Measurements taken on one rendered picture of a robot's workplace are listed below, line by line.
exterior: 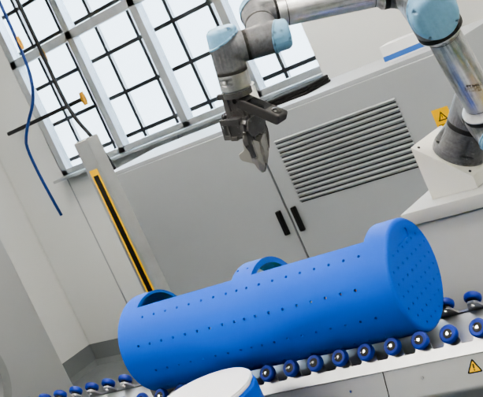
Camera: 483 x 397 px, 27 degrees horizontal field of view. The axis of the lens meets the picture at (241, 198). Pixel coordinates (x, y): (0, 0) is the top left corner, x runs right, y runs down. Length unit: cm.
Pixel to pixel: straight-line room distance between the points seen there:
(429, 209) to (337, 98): 151
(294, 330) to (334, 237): 202
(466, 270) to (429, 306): 39
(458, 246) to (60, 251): 516
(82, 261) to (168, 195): 267
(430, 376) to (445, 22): 83
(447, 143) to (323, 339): 69
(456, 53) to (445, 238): 58
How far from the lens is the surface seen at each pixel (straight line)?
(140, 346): 276
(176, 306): 269
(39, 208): 760
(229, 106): 238
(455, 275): 285
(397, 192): 422
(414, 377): 242
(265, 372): 262
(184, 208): 488
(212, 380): 252
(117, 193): 320
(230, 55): 232
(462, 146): 278
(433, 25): 239
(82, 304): 772
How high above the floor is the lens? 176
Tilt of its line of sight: 8 degrees down
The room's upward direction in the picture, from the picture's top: 24 degrees counter-clockwise
